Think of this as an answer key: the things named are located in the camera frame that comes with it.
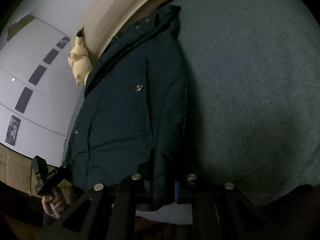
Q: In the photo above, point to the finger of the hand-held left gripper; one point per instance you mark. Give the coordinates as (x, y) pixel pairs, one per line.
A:
(64, 170)

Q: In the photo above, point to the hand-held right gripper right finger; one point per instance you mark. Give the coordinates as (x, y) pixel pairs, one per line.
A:
(177, 191)

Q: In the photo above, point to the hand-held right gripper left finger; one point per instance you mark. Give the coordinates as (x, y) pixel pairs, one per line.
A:
(143, 180)

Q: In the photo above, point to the dark navy hooded jacket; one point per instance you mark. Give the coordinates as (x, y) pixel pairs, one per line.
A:
(125, 105)

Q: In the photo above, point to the person's left hand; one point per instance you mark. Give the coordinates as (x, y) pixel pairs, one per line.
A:
(58, 202)

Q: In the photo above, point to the brown cardboard box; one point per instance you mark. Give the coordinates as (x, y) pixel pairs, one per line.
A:
(15, 170)

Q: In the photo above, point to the white wardrobe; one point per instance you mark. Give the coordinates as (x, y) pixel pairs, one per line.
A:
(45, 120)

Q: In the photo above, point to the floral dark wardrobe panel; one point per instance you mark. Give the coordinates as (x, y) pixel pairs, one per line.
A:
(12, 130)
(62, 42)

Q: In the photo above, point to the plain dark wardrobe panel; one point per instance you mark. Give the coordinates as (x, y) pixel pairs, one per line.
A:
(37, 74)
(50, 56)
(23, 99)

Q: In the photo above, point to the yellow plush toy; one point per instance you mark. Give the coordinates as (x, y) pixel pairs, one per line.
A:
(79, 62)

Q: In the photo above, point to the flat cardboard piece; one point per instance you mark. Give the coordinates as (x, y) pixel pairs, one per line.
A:
(20, 27)

